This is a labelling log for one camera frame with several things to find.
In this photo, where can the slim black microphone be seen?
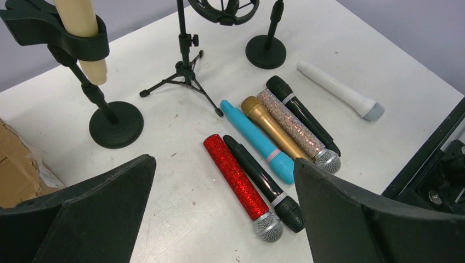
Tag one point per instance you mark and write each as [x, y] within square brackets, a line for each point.
[287, 96]

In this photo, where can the brown cardboard box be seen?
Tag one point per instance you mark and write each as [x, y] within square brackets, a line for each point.
[24, 176]

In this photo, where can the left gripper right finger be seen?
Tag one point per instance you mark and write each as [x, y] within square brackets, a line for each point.
[347, 223]

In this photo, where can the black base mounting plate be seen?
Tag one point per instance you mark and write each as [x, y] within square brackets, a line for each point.
[434, 176]

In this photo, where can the red glitter microphone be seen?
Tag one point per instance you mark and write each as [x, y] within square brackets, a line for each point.
[267, 225]

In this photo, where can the clip mic stand round base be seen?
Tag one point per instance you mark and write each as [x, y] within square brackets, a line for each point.
[113, 125]

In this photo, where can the white grey microphone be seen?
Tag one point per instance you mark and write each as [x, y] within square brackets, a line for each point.
[367, 108]

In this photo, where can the tripod shock mount stand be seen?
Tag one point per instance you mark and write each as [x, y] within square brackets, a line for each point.
[231, 13]

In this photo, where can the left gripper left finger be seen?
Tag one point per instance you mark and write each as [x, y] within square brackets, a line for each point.
[96, 220]

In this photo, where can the silver glitter microphone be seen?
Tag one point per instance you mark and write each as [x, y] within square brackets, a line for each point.
[324, 158]

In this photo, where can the blue microphone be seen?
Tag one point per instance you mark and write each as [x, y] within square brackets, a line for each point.
[281, 164]

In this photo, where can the shock mount stand round base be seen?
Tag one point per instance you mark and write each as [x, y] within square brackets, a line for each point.
[266, 51]

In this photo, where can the cream microphone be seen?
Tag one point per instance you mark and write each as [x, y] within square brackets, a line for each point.
[79, 19]

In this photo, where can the gold microphone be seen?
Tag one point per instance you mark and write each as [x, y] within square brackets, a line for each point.
[255, 110]

